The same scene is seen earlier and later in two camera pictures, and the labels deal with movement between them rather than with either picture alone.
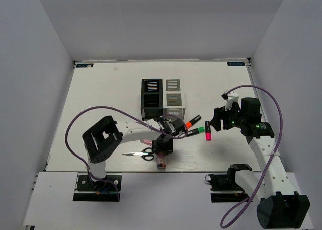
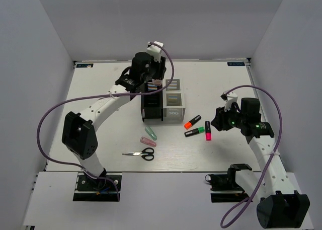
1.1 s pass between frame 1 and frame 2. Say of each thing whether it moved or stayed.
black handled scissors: stayed
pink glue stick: moved
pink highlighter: stayed
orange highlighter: stayed
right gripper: stayed
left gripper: moved
